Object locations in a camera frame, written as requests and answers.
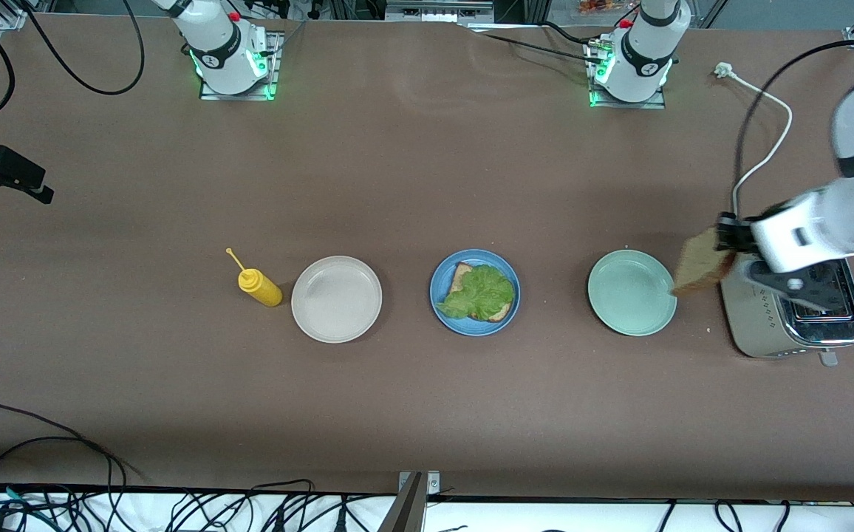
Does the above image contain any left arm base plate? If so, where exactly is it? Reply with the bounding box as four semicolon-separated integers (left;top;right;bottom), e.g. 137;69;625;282
586;41;668;110

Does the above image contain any grey metal equipment box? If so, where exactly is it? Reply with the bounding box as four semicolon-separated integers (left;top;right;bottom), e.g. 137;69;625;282
385;0;494;23

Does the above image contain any black base cable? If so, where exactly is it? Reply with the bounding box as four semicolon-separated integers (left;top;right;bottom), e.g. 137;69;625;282
468;31;604;66
538;20;598;47

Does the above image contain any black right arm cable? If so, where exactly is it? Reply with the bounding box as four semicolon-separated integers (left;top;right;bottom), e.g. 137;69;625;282
19;0;146;96

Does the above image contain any brown bread slice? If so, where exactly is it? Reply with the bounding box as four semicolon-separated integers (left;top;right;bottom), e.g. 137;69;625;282
669;227;737;298
448;261;510;323

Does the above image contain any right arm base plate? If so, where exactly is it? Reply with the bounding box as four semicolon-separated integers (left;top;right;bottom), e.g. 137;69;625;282
199;31;281;102

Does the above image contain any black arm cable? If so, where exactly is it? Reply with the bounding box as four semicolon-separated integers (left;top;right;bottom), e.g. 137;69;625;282
732;38;854;216
19;0;146;96

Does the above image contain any green plate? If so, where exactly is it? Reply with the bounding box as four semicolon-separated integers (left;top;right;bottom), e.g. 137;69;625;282
587;249;678;338

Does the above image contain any blue plate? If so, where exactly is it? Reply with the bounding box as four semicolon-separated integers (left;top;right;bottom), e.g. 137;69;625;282
429;249;522;337

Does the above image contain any beige chrome toaster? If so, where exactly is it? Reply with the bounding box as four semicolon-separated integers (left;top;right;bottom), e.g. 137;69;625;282
720;251;854;368

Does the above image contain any green lettuce leaf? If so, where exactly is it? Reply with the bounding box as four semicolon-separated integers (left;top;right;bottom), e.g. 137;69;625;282
436;265;516;320

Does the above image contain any beige plate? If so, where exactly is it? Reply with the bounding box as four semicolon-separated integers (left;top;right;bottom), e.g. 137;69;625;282
291;256;383;344

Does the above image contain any long black table cable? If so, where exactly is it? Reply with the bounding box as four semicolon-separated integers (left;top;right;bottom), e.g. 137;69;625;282
0;403;140;488

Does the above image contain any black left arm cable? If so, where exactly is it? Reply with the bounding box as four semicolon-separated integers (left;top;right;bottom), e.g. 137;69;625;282
732;38;854;216

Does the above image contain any yellow squeeze bottle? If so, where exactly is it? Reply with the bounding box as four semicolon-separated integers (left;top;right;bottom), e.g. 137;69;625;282
225;248;284;307

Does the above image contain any grey metal bracket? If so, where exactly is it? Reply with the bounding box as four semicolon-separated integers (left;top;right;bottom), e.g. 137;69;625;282
379;471;440;532

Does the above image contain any white toaster power cord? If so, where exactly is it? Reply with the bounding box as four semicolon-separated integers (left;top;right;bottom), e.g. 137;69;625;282
714;62;793;216

